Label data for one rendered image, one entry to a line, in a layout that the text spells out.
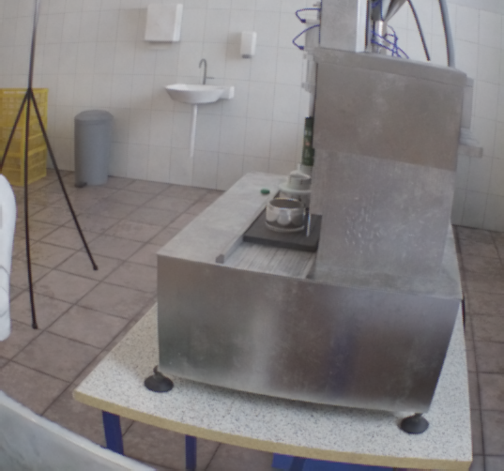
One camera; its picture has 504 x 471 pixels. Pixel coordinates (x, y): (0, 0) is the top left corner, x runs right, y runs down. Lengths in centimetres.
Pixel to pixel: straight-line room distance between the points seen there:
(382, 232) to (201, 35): 416
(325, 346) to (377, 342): 8
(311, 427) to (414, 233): 37
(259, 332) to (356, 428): 25
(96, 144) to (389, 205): 425
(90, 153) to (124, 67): 80
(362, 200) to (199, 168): 423
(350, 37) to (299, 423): 63
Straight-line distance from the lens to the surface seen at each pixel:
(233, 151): 504
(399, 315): 95
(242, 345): 101
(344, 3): 93
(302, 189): 119
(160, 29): 503
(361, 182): 95
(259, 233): 107
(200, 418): 106
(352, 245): 98
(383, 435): 106
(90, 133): 506
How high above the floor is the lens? 139
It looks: 18 degrees down
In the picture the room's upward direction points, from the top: 4 degrees clockwise
